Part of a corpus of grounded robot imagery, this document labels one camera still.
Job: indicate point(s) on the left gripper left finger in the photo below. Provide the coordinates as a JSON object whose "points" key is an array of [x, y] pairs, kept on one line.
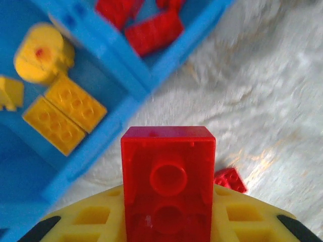
{"points": [[75, 221]]}

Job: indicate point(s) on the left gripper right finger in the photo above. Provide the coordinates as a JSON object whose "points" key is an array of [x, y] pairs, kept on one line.
{"points": [[252, 216]]}

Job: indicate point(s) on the small red lego brick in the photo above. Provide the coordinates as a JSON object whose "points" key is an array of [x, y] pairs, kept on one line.
{"points": [[167, 181]]}

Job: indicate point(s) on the yellow long lego brick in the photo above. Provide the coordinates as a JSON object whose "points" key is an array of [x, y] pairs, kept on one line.
{"points": [[54, 124], [75, 103]]}

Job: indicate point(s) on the round yellow lego piece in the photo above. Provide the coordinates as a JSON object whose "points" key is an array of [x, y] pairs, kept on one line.
{"points": [[41, 55]]}

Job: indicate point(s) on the red long lego brick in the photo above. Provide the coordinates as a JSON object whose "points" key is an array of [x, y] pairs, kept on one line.
{"points": [[230, 180]]}

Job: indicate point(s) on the blue plastic bin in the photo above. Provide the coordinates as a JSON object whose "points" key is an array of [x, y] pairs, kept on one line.
{"points": [[106, 75], [202, 25]]}

